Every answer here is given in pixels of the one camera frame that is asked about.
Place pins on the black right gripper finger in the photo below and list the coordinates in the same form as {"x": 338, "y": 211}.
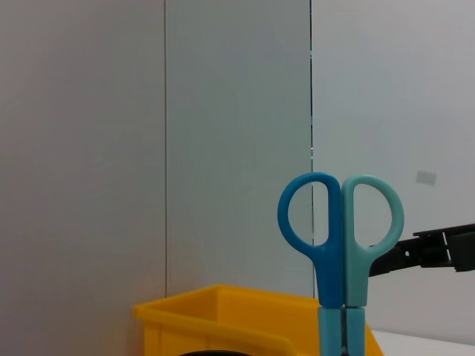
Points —
{"x": 464, "y": 252}
{"x": 408, "y": 256}

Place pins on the grey wall label plate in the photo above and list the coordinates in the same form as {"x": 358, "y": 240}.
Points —
{"x": 426, "y": 177}

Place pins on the yellow plastic bin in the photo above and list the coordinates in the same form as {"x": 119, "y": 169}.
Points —
{"x": 222, "y": 315}

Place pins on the blue scissors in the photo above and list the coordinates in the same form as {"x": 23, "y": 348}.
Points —
{"x": 330, "y": 282}

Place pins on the black mesh pen holder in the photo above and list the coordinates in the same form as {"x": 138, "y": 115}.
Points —
{"x": 208, "y": 353}

